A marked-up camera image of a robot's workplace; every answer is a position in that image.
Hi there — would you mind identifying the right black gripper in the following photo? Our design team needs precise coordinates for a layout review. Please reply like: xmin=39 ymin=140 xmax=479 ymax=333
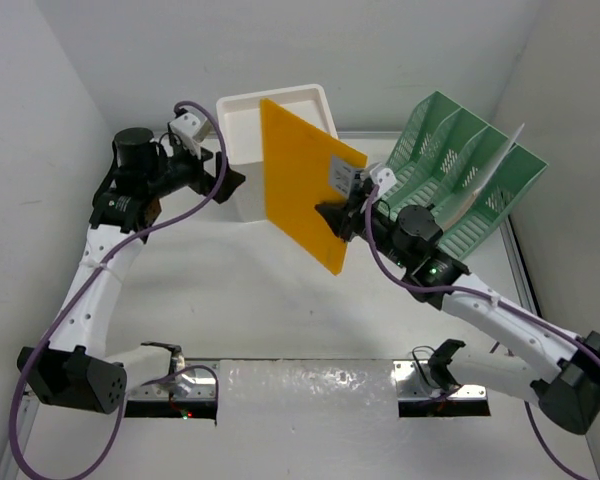
xmin=315 ymin=186 xmax=411 ymax=269

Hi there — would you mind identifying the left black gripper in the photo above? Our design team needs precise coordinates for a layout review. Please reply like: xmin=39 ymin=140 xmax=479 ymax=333
xmin=144 ymin=137 xmax=243 ymax=203

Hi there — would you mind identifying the yellow plastic folder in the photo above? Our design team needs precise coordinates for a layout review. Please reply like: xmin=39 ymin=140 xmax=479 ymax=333
xmin=261 ymin=99 xmax=367 ymax=275

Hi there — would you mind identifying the white drawer cabinet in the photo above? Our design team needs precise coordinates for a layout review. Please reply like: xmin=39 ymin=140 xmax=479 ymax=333
xmin=216 ymin=84 xmax=337 ymax=223

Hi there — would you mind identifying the clear document sleeve with papers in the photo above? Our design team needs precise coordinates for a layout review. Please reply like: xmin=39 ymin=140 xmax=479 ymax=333
xmin=437 ymin=123 xmax=525 ymax=231

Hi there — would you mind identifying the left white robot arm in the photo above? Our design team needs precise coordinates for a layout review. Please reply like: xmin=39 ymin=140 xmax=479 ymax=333
xmin=15 ymin=126 xmax=245 ymax=414

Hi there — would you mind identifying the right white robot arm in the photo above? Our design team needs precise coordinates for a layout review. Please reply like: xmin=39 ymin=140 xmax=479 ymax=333
xmin=315 ymin=201 xmax=600 ymax=435

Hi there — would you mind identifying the green file organizer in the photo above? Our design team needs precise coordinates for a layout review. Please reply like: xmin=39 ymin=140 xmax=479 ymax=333
xmin=378 ymin=91 xmax=547 ymax=260

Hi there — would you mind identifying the white foam board cover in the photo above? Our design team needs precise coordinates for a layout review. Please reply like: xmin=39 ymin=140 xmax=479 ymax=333
xmin=25 ymin=361 xmax=596 ymax=479

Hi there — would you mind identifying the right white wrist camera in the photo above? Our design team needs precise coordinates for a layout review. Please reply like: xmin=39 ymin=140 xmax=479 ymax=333
xmin=361 ymin=163 xmax=397 ymax=201

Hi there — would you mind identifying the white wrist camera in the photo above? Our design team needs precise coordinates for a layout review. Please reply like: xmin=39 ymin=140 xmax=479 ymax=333
xmin=169 ymin=112 xmax=212 ymax=151
xmin=361 ymin=163 xmax=397 ymax=201

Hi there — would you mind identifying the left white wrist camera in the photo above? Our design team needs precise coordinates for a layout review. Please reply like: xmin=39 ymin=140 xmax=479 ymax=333
xmin=169 ymin=112 xmax=212 ymax=151

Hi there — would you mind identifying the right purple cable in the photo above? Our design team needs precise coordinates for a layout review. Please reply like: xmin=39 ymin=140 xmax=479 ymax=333
xmin=362 ymin=185 xmax=600 ymax=480

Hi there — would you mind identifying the purple cable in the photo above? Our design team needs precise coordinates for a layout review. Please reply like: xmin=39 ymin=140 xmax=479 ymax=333
xmin=362 ymin=185 xmax=600 ymax=480
xmin=8 ymin=100 xmax=229 ymax=480

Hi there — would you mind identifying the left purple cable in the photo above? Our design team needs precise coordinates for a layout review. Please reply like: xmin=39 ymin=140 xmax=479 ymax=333
xmin=8 ymin=100 xmax=229 ymax=480

